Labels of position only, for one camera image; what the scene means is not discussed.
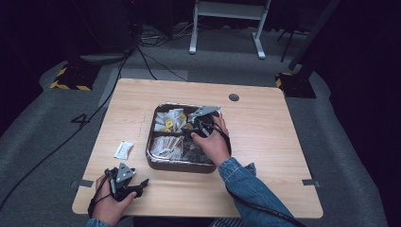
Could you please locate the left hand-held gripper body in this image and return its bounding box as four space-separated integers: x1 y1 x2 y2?
104 162 140 202

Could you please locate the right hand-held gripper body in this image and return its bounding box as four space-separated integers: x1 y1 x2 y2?
186 105 222 138

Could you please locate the white sachet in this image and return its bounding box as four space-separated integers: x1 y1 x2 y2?
113 140 135 161

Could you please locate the divided metal tray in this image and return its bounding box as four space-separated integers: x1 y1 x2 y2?
145 101 222 174

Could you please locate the person's right hand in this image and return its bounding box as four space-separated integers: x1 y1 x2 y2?
190 114 232 167

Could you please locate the person's left hand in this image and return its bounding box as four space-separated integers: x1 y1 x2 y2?
90 174 138 227

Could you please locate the pile of dark packets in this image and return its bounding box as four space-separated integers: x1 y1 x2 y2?
183 138 214 166

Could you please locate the pile of white brown sticks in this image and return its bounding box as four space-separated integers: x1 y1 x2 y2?
148 135 184 161

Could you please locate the grey tape strip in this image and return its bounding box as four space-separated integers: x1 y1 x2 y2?
301 178 322 188
70 179 95 189

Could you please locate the person's striped clothing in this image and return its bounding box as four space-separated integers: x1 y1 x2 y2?
209 217 245 227

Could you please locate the black yellow striped base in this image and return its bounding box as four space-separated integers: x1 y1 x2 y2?
49 64 99 92
275 72 317 99

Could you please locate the white metal stand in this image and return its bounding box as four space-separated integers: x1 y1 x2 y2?
188 0 272 61

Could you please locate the black tripod leg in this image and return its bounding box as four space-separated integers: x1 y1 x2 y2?
276 27 305 63

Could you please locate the black slanted pole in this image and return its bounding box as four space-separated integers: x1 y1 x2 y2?
288 0 342 72

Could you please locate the left hand-held gripper cable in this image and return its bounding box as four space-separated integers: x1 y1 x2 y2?
87 169 115 218

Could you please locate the long black floor cable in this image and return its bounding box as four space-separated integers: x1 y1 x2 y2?
0 46 135 212

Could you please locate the thin black floor cable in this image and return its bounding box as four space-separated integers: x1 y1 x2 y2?
136 46 189 82

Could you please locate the bundle of floor cables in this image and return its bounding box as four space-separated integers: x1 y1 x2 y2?
138 21 198 48

